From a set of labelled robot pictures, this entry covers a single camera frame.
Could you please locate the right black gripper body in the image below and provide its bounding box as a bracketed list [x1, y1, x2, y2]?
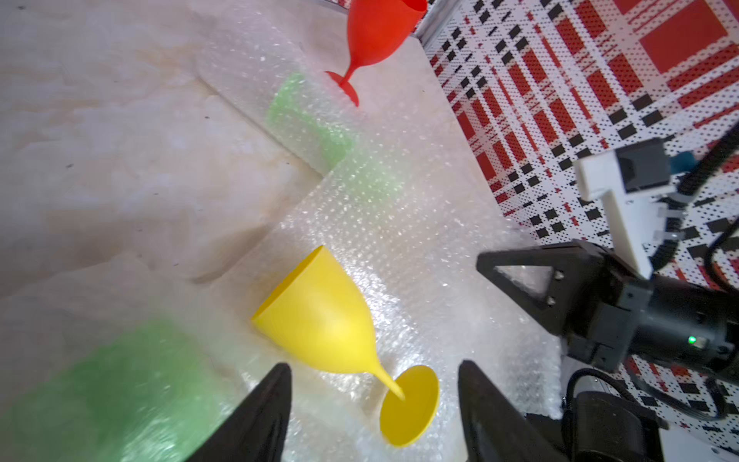
[566, 256, 738, 384]

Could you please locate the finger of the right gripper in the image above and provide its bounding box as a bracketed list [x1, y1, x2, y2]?
[475, 241, 608, 337]

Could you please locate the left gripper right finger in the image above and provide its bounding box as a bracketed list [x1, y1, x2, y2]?
[458, 360, 566, 462]

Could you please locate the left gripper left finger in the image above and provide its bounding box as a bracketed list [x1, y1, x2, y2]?
[189, 363, 292, 462]

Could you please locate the yellow plastic wine glass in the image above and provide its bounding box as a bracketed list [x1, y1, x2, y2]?
[251, 246, 441, 448]

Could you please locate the red plastic wine glass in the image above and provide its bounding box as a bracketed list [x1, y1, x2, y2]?
[326, 0, 428, 107]

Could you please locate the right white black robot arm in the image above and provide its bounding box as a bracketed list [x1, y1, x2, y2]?
[477, 241, 738, 461]

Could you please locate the wrapped green glass bundle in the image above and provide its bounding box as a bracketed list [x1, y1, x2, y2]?
[1, 254, 246, 461]

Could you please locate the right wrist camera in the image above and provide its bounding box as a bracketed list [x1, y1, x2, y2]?
[573, 138, 698, 279]

